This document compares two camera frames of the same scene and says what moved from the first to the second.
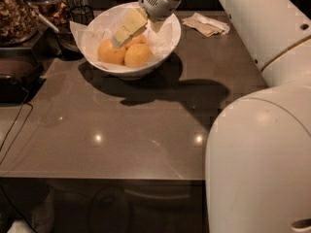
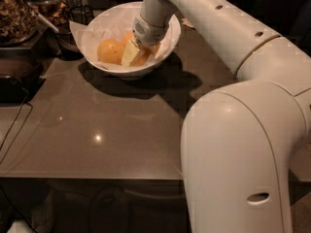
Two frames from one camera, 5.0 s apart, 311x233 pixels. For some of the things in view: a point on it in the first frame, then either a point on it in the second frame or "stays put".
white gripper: [152, 1] -> [151, 34]
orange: [138, 55] stays put
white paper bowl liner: [104, 23] stays put
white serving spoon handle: [45, 19] stays put
